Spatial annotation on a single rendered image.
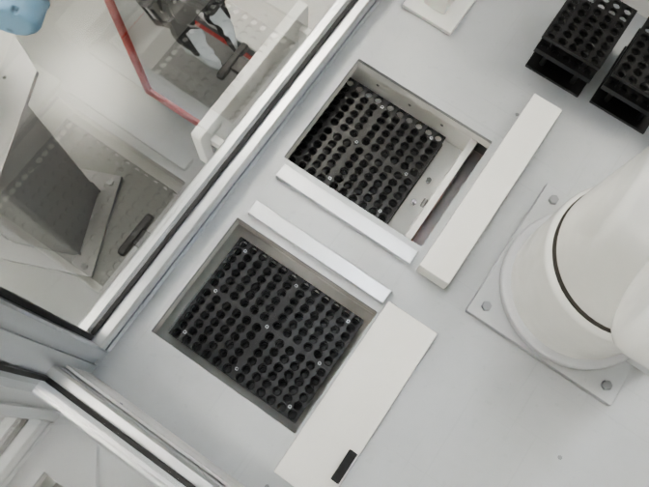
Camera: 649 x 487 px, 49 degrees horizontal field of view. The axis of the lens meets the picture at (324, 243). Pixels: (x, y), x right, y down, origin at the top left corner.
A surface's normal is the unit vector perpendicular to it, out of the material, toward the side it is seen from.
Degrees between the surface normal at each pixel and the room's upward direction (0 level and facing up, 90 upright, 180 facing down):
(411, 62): 0
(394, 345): 0
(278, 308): 0
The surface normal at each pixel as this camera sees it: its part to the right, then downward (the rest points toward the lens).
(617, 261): -0.54, 0.68
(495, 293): 0.03, -0.27
